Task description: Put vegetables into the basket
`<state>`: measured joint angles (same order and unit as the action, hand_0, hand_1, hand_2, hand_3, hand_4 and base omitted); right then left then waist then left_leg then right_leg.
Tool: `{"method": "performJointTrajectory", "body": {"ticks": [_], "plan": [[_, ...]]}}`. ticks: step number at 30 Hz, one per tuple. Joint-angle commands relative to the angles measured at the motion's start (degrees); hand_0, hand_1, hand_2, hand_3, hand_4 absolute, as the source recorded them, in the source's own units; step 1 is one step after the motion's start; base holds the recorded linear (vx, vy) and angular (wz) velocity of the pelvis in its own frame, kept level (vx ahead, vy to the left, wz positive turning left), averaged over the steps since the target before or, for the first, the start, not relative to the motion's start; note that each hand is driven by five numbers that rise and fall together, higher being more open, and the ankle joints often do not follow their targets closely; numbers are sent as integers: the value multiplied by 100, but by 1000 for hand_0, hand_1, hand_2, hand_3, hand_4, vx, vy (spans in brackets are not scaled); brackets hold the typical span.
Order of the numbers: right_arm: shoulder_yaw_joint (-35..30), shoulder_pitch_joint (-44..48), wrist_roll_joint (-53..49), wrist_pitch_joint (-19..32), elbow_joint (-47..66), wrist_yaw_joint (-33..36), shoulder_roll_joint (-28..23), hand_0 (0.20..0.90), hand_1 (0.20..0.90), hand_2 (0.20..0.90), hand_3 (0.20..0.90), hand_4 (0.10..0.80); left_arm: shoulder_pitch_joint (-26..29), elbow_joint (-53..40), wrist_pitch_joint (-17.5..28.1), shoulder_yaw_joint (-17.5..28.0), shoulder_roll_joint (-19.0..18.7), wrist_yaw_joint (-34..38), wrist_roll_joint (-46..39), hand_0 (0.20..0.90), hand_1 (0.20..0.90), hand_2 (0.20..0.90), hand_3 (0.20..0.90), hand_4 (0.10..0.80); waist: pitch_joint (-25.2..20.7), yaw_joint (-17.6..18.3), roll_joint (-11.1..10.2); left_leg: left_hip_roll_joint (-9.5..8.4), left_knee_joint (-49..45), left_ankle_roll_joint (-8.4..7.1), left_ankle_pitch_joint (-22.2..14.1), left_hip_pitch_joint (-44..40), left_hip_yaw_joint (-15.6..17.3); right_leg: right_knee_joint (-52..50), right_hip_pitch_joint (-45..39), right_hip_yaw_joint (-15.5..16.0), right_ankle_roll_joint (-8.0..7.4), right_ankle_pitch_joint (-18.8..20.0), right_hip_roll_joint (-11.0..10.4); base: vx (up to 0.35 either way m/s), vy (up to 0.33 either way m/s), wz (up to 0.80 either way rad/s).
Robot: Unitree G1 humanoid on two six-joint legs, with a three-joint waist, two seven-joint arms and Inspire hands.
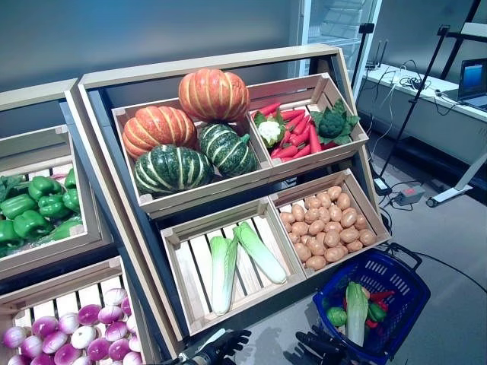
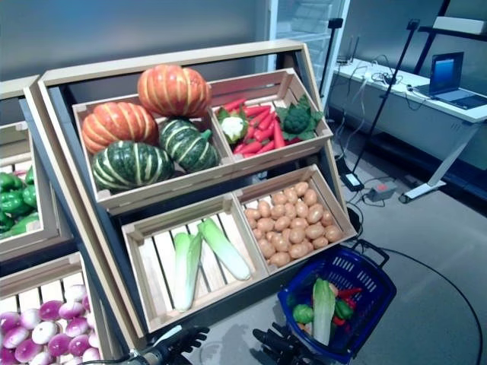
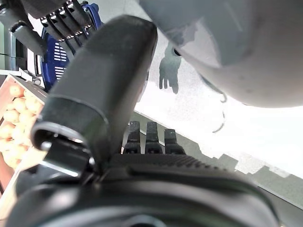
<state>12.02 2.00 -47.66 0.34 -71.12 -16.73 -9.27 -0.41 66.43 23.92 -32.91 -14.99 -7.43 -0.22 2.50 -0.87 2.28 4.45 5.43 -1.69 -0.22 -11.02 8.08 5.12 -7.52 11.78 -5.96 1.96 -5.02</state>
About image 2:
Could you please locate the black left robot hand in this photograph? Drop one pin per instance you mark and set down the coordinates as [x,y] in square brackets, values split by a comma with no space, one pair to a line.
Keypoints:
[192,338]

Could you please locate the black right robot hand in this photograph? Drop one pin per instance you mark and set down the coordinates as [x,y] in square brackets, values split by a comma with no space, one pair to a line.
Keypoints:
[281,346]

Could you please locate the napa cabbage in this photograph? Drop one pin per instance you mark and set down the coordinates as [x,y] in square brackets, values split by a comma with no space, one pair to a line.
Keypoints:
[186,273]
[323,311]
[224,249]

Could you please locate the blue plastic shopping basket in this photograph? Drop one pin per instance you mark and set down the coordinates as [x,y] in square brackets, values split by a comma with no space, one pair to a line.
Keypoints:
[374,304]

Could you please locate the small white vegetable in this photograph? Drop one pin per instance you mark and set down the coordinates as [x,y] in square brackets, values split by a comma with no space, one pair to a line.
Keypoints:
[309,330]

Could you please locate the red chili pepper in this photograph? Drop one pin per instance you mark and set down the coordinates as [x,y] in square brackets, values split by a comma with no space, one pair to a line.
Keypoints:
[348,293]
[339,321]

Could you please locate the wooden slatted crate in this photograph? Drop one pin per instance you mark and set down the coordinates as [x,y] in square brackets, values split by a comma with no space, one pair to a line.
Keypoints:
[43,197]
[160,188]
[38,275]
[160,273]
[266,190]
[281,152]

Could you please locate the small orange round vegetable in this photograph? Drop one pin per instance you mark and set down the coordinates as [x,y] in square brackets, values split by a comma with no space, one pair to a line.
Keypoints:
[333,289]

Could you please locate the brown potato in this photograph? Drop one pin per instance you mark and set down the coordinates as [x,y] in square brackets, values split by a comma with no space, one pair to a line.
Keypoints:
[300,249]
[266,248]
[310,197]
[265,225]
[333,233]
[301,188]
[314,231]
[320,242]
[282,223]
[280,259]
[252,214]
[296,235]
[281,241]
[327,218]
[264,208]
[315,213]
[298,223]

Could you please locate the green striped pumpkin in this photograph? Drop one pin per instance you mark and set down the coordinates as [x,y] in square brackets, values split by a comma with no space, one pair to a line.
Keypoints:
[186,146]
[129,165]

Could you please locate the red orange carrot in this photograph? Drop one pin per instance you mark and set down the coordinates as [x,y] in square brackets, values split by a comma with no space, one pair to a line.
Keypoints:
[262,134]
[251,147]
[279,135]
[235,103]
[256,110]
[266,121]
[265,146]

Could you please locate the white cauliflower with leaves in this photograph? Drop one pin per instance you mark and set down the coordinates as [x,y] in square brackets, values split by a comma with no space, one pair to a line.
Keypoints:
[233,126]

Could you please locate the orange striped pumpkin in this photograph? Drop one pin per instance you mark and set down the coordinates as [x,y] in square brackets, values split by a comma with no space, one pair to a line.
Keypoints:
[118,125]
[171,91]

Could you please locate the green broccoli with leaves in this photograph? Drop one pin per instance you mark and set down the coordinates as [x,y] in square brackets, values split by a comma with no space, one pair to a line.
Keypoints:
[296,119]

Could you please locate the white office desk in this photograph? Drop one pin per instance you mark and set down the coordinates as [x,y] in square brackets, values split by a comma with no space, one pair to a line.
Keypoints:
[418,118]

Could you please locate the wooden vegetable display shelf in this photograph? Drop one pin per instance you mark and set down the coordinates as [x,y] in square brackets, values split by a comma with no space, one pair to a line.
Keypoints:
[171,62]
[15,85]

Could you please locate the router with antennas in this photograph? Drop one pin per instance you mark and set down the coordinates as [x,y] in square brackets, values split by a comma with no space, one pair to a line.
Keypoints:
[344,61]

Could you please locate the open laptop computer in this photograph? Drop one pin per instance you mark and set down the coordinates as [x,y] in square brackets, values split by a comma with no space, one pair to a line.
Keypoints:
[447,70]

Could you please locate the glass door cabinet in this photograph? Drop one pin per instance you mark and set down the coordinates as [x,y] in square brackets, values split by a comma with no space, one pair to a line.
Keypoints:
[304,23]

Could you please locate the black tripod sensor stand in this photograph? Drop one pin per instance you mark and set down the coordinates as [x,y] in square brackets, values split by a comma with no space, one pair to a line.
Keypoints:
[335,23]
[413,24]

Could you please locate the white flat box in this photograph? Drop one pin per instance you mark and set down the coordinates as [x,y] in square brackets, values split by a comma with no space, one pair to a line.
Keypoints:
[460,23]

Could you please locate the black wall shelf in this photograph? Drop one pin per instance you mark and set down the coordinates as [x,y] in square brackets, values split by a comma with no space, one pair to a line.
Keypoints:
[456,33]

